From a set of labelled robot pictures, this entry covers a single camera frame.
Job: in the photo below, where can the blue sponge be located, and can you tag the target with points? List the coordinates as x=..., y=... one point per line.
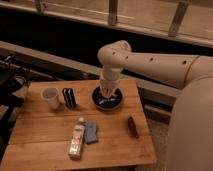
x=90, y=135

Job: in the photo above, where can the dark round bowl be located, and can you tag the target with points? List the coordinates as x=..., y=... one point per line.
x=107, y=103

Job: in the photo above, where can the clear plastic cup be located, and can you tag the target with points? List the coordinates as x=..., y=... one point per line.
x=51, y=96

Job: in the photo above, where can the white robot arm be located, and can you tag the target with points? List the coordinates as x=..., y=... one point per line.
x=190, y=135

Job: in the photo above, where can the black equipment at left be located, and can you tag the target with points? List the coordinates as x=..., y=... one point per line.
x=13, y=90

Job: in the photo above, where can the black white striped eraser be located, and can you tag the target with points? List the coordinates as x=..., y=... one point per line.
x=69, y=97

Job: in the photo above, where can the red brown small object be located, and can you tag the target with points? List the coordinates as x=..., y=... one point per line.
x=132, y=127

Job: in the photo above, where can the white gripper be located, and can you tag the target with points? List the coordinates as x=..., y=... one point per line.
x=108, y=87

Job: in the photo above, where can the wooden table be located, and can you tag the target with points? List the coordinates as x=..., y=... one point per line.
x=40, y=139

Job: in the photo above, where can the white plastic bottle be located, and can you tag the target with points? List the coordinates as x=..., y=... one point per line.
x=77, y=139

